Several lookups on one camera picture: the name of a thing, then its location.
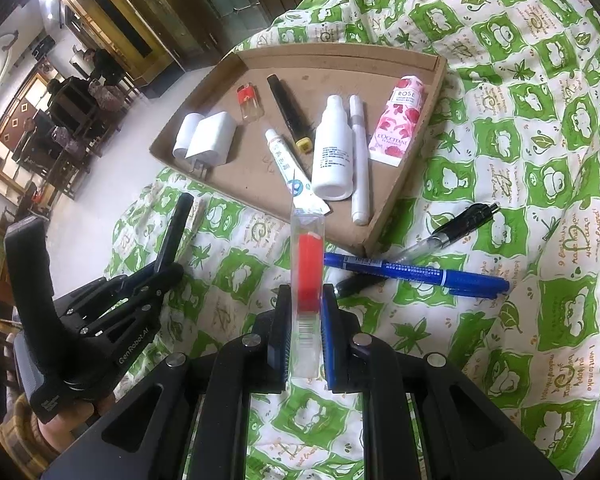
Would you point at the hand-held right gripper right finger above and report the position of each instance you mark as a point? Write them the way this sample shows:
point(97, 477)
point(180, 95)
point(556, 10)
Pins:
point(328, 355)

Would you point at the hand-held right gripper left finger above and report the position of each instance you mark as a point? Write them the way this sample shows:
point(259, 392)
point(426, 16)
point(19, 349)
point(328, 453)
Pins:
point(280, 345)

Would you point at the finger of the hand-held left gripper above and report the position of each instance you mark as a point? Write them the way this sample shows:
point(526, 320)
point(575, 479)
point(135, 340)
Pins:
point(140, 277)
point(135, 312)

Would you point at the clear box with red insert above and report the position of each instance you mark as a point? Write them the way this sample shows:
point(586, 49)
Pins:
point(307, 270)

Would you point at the white charger plug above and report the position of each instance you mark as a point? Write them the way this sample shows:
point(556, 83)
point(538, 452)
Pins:
point(212, 140)

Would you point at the white blue ointment tube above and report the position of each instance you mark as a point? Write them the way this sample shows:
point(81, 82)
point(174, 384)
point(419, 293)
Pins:
point(287, 165)

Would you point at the white spray bottle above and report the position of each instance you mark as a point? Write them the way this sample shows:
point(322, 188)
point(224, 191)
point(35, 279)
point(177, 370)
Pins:
point(332, 155)

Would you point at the black tube with yellow end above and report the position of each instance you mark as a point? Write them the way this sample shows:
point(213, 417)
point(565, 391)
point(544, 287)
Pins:
point(287, 110)

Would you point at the rose print cream tube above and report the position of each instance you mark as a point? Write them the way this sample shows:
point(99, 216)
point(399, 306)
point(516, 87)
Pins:
point(399, 120)

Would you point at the cardboard tray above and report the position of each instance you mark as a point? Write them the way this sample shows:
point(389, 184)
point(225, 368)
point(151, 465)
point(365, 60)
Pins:
point(310, 85)

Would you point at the person's left hand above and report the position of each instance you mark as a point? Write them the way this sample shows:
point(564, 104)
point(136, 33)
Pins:
point(65, 427)

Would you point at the blue marker pen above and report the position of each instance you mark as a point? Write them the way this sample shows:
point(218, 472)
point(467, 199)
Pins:
point(420, 275)

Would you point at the dark wooden chairs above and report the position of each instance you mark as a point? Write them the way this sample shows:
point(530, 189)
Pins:
point(55, 155)

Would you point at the small white pill bottle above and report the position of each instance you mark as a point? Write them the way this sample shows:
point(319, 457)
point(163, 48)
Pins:
point(186, 135)

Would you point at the clear black gel pen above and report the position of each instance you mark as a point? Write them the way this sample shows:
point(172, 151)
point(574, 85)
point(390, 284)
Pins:
point(450, 230)

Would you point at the white marker pen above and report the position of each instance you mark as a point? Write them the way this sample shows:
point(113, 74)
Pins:
point(360, 160)

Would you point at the wooden glass cabinet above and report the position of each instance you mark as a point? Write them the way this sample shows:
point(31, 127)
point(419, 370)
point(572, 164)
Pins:
point(145, 10)

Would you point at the green white printed blanket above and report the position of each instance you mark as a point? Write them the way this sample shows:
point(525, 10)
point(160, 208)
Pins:
point(520, 160)

